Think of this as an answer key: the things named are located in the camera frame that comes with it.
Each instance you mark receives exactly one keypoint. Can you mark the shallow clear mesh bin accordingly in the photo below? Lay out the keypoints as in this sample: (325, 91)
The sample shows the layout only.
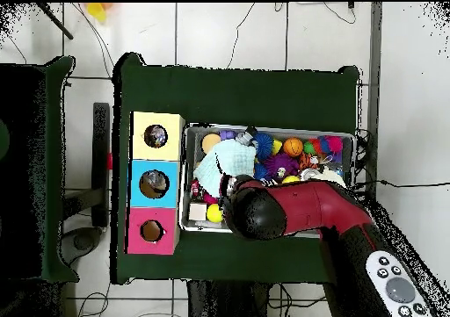
(193, 226)

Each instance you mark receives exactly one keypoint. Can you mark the black chair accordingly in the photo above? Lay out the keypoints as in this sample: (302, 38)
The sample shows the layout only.
(102, 190)

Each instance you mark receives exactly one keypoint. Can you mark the pink spiky ball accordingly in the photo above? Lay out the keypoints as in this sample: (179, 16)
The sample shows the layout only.
(334, 145)

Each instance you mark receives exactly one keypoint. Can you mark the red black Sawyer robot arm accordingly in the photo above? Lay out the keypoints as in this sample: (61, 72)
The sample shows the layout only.
(316, 204)

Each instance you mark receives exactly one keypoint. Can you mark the cream yellow cloth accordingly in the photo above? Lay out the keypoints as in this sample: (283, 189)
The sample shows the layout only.
(334, 178)

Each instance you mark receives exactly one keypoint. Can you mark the green cloth side table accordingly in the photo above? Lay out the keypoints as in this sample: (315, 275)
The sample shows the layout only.
(31, 169)

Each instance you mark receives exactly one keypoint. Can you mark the multicolour cartoon print cloth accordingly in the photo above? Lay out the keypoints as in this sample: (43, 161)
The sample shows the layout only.
(156, 136)

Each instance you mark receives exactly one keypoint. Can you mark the mint green cloth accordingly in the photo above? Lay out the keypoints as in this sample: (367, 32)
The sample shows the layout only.
(225, 162)

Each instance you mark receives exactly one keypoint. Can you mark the small wooden cube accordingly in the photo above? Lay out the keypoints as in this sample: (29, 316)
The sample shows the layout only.
(197, 211)

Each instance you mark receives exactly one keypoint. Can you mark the orange toy basketball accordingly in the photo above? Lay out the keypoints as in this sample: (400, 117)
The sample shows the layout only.
(292, 147)

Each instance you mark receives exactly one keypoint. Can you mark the yellow ball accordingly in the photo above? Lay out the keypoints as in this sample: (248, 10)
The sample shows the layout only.
(290, 179)
(214, 213)

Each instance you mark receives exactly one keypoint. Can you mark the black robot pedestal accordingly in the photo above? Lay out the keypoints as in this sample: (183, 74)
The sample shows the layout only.
(225, 303)

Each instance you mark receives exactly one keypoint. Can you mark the clear plastic packet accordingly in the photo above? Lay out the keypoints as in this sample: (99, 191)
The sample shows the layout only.
(157, 183)

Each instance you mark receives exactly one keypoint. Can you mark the peach orange ball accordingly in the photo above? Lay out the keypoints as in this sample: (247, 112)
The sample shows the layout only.
(211, 143)

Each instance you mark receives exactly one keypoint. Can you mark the wooden box with three holes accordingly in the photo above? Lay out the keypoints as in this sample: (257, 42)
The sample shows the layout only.
(140, 162)

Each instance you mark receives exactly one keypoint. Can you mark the grey metal beam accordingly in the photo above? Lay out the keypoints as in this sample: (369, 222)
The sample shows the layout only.
(373, 85)

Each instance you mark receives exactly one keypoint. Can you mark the black rod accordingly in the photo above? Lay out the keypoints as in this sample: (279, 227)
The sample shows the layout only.
(55, 20)

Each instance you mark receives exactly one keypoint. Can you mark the yellow floor object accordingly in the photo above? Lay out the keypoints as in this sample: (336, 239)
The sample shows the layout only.
(97, 11)

